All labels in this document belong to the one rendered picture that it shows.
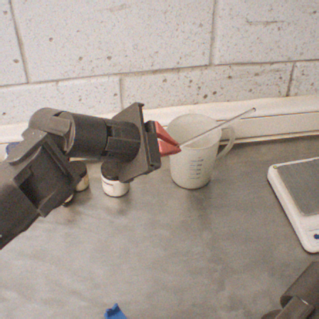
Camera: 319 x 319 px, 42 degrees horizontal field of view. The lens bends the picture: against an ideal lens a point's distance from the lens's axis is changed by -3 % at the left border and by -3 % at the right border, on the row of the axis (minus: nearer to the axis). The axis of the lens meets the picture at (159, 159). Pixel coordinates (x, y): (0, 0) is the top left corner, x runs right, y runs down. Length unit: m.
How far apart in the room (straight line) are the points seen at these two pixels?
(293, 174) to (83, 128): 0.67
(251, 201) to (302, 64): 0.38
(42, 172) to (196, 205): 0.59
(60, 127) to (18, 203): 0.11
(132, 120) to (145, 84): 0.48
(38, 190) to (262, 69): 0.76
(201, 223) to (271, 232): 0.16
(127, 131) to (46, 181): 0.13
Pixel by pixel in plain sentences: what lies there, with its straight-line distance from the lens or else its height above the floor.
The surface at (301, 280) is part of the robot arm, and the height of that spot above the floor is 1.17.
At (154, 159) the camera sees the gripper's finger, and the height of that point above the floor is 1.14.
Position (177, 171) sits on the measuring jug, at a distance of 1.03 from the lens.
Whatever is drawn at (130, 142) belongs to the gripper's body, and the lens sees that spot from 0.57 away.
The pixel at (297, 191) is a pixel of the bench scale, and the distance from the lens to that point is 1.05.
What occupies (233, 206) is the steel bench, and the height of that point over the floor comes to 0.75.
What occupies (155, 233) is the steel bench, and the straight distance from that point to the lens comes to 0.98.
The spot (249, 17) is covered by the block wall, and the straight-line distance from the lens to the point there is 1.05.
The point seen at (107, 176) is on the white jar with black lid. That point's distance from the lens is 1.01.
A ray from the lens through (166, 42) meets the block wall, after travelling 1.02.
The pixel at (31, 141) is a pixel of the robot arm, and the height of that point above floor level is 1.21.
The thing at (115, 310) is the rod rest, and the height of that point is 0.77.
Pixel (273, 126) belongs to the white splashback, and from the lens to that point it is 1.21.
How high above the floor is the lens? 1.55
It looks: 44 degrees down
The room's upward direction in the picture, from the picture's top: straight up
